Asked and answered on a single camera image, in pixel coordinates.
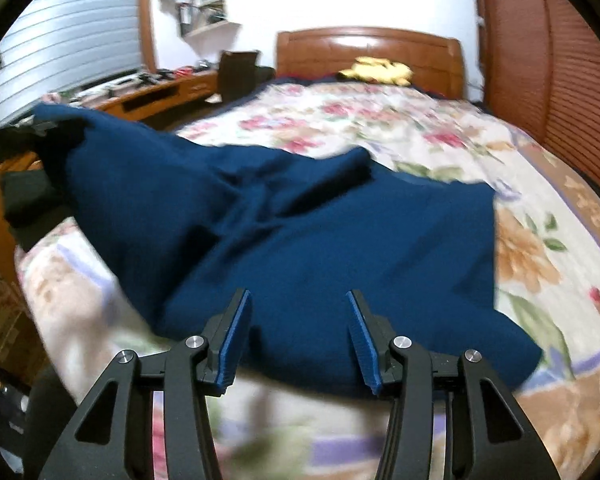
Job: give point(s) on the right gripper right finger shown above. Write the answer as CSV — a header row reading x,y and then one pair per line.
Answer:
x,y
487,434

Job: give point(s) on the floral fleece blanket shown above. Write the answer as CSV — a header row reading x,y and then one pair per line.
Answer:
x,y
548,279

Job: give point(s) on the dark wooden chair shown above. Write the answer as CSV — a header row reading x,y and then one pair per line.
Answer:
x,y
239,74

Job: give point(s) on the navy blue suit jacket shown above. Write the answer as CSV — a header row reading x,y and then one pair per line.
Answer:
x,y
183,226

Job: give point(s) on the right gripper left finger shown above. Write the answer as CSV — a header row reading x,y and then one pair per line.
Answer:
x,y
142,405

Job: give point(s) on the wooden louvered wardrobe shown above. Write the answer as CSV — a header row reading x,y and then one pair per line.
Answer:
x,y
541,65

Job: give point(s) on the wooden bed headboard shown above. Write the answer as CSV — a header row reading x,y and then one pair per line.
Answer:
x,y
437,62

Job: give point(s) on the grey window blind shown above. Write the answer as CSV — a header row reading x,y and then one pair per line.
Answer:
x,y
60,45

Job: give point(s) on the wooden desk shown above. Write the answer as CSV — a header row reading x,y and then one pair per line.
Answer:
x,y
137,106

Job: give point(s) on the yellow plush toy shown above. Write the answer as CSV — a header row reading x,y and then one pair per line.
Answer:
x,y
379,71

